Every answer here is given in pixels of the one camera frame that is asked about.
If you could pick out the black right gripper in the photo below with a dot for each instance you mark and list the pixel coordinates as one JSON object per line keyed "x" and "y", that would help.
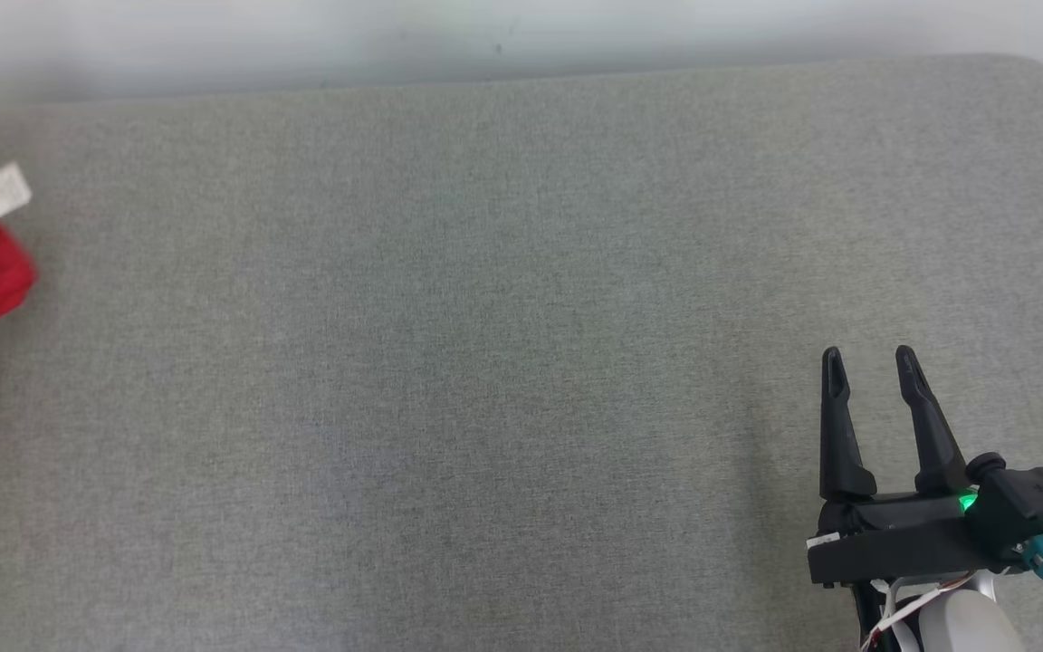
{"x": 893, "y": 539}

